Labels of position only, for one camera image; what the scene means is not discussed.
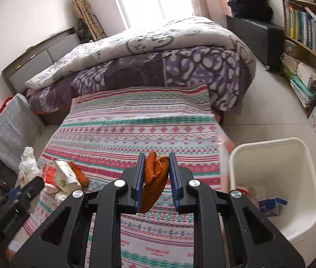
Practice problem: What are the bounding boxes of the pile of dark clothes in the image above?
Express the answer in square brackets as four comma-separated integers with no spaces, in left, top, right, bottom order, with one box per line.
[228,0,274,22]

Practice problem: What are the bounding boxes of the red white snack wrapper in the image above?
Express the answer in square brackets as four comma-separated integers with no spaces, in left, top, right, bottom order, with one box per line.
[42,163,60,194]

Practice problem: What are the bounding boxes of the white tissue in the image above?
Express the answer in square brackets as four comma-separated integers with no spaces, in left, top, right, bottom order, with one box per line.
[19,147,42,188]

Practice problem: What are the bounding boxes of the black floor box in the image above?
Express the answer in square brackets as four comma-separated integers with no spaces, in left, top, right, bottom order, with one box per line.
[0,160,17,191]

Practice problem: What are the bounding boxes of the patterned striped tablecloth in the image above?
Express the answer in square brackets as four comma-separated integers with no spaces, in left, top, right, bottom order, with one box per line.
[37,85,229,267]

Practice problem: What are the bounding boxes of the grey padded headboard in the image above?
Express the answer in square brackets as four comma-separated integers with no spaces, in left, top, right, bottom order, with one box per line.
[2,27,80,95]

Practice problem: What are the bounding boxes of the stack of books on floor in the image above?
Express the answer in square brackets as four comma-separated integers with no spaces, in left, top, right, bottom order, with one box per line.
[281,53,316,109]

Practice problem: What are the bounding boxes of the blue cardboard box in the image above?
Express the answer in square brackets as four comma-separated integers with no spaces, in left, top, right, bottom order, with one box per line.
[258,197,288,217]

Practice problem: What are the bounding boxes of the grey checked cushion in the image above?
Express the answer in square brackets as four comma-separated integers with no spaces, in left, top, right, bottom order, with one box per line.
[0,93,45,174]

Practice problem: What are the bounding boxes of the black storage bench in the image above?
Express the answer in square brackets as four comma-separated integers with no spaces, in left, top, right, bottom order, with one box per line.
[226,16,285,71]

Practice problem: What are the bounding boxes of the crushed paper cup green leaves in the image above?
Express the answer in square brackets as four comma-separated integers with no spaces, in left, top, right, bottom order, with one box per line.
[54,160,82,195]

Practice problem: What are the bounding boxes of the plaid coat on rack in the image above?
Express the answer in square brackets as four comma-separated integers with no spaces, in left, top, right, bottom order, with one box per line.
[72,0,107,43]

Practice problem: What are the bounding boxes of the white plastic trash bin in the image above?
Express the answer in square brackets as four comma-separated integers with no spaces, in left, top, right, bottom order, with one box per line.
[228,137,316,245]

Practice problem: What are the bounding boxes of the white cartoon print duvet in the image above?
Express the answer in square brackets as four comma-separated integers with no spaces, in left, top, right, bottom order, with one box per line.
[25,16,256,90]

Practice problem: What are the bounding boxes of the orange peel piece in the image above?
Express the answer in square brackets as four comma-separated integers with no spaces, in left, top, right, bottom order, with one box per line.
[68,161,90,188]
[139,151,170,214]

